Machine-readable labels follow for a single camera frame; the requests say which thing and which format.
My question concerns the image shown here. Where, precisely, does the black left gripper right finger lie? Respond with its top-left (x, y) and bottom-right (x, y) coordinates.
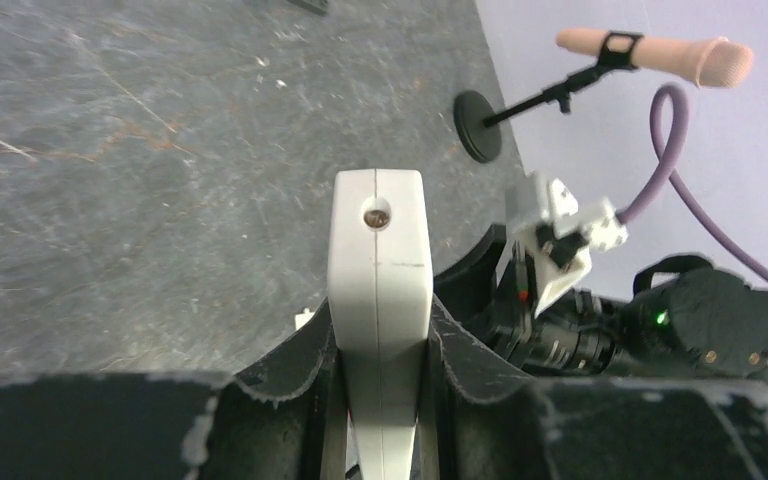
top-left (420, 301), bottom-right (768, 479)

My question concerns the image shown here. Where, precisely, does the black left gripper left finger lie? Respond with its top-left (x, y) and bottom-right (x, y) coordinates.
top-left (0, 305), bottom-right (338, 479)

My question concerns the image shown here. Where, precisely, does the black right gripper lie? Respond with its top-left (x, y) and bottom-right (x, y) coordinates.
top-left (434, 223), bottom-right (530, 365)

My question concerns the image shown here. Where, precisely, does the white remote control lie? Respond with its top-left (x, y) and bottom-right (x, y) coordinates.
top-left (327, 169), bottom-right (433, 479)

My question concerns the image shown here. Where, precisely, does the white battery cover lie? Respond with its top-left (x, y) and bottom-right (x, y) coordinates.
top-left (294, 308), bottom-right (314, 330)

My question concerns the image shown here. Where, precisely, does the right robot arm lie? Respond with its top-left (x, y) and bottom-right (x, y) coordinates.
top-left (434, 224), bottom-right (768, 383)

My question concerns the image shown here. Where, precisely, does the black microphone stand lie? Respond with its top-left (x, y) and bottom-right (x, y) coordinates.
top-left (453, 31), bottom-right (642, 164)

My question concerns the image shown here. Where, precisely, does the beige microphone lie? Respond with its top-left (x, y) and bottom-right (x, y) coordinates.
top-left (556, 28), bottom-right (754, 88)

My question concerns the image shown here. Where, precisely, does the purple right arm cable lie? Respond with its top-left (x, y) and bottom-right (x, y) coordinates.
top-left (617, 82), bottom-right (768, 313)

